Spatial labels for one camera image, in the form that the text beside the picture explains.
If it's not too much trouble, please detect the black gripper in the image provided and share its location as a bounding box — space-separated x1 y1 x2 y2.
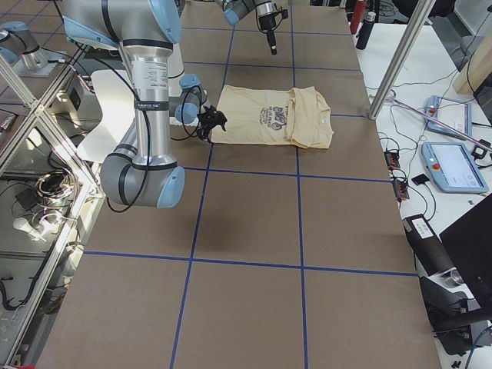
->
257 13 278 55
197 105 228 143

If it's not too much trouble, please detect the beige long-sleeve printed shirt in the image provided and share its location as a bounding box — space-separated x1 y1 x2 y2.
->
218 85 334 149

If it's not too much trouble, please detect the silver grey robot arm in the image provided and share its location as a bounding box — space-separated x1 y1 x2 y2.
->
62 1 227 209
214 0 288 55

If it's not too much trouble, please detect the black water bottle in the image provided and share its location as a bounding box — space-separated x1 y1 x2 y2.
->
355 12 376 50

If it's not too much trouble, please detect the red cylinder bottle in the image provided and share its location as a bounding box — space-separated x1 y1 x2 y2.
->
350 0 367 35

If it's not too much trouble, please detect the white plastic chair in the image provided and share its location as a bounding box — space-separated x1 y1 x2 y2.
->
77 69 135 163

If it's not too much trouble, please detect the far blue teach pendant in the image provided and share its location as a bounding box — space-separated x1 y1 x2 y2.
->
424 95 472 135

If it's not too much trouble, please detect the blue teach pendant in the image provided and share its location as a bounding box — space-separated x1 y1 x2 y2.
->
421 142 489 194
424 95 472 135

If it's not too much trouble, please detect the near blue teach pendant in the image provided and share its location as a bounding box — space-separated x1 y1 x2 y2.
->
421 142 489 194

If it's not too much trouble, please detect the black cylinder tumbler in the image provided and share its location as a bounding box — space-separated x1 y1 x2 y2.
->
402 214 464 286

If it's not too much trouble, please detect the black monitor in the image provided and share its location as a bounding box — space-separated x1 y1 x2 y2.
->
440 196 491 307

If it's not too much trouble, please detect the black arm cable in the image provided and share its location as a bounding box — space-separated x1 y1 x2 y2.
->
105 86 211 214

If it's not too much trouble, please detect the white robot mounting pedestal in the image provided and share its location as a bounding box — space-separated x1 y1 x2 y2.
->
168 42 185 85

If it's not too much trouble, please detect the aluminium frame post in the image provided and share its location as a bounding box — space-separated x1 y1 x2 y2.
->
367 0 435 120

